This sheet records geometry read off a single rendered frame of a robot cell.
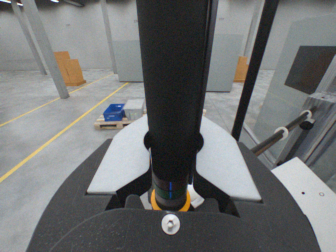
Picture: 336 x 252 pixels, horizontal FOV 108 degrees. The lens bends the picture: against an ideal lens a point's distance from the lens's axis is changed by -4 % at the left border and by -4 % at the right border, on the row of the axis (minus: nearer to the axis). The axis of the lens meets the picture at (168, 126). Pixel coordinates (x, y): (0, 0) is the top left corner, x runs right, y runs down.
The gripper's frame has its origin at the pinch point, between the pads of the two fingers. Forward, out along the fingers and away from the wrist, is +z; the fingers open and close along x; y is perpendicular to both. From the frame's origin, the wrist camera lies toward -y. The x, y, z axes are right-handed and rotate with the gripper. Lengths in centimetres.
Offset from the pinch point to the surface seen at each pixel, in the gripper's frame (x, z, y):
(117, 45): -281, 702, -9
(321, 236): 37, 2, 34
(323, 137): 70, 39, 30
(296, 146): 55, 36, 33
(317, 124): 57, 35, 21
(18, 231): -170, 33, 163
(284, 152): 55, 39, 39
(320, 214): 39, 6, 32
